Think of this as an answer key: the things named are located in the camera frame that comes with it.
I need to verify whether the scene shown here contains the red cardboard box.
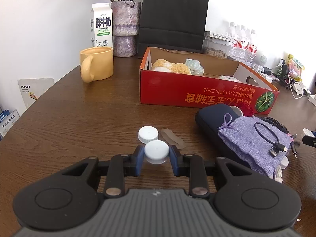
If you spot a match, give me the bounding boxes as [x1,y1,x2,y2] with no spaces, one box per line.
[140,47,279,115]

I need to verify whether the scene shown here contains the white milk carton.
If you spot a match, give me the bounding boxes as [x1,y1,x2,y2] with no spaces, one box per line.
[90,3,113,48]

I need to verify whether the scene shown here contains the water bottle right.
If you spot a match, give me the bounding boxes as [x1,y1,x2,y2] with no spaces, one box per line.
[244,29,258,66]

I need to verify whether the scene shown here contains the clear jar of seeds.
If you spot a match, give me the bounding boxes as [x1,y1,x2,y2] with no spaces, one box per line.
[202,37,231,58]

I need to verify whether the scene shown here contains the purple woven pouch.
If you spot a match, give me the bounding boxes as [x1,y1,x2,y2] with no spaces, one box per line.
[217,113,292,177]

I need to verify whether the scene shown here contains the yellow ceramic mug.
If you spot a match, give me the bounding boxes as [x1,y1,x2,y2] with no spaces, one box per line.
[80,47,114,83]

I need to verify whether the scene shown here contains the water bottle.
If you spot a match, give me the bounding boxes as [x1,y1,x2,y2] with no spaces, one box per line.
[228,22,240,57]
[236,25,250,59]
[244,29,258,66]

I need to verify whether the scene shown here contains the purple mottled vase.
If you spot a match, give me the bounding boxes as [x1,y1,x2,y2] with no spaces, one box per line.
[111,1,141,57]

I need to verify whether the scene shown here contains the white robot figurine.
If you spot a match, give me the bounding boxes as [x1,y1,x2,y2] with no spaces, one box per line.
[251,53,267,73]

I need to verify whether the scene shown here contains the white card leaflet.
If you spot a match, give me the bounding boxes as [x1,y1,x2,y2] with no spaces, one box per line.
[18,78,55,109]

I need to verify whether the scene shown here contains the navy glasses case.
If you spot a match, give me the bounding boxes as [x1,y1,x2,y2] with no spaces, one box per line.
[195,103,250,168]

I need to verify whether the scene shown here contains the brown paper scrap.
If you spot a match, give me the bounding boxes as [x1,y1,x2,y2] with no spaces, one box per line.
[161,128,186,150]

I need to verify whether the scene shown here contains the black paper bag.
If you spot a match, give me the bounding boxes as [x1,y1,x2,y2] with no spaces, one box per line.
[137,0,209,57]

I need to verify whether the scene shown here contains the yellow snack packet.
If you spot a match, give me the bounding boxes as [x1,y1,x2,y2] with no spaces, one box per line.
[288,54,305,81]

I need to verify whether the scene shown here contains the yellow white plush toy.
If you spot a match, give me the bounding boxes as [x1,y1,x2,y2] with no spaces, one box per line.
[151,59,191,75]

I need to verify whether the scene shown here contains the black braided cable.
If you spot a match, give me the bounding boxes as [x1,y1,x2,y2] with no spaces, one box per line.
[259,116,299,158]

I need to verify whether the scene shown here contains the crumpled white tissue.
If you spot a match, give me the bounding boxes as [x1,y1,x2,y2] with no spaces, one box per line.
[272,156,289,183]

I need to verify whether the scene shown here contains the white charger with cable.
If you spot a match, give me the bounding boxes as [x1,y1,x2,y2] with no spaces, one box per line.
[284,73,311,100]

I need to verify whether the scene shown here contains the pale green plush toy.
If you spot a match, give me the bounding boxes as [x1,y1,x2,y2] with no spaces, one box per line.
[185,58,204,76]

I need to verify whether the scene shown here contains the water bottle middle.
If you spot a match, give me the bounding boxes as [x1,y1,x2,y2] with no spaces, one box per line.
[236,25,250,59]

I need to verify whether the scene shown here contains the blue white booklet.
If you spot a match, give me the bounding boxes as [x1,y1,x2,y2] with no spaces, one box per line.
[0,109,20,139]

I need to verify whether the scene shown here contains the flat box on jar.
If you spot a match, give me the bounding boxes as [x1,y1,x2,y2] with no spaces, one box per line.
[205,31,235,42]

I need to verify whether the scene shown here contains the water bottle left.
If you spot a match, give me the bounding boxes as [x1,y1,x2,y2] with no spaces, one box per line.
[228,22,240,57]

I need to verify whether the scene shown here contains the red fabric flower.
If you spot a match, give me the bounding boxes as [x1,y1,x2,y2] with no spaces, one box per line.
[239,103,254,117]

